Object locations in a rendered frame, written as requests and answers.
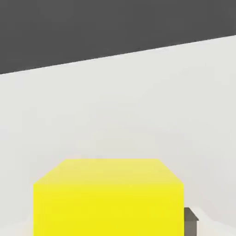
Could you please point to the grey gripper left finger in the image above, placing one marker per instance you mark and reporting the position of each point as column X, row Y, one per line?
column 27, row 229

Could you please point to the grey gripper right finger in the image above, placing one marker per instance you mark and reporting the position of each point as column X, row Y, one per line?
column 190, row 225

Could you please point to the small yellow cube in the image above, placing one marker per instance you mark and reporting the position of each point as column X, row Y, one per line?
column 108, row 202

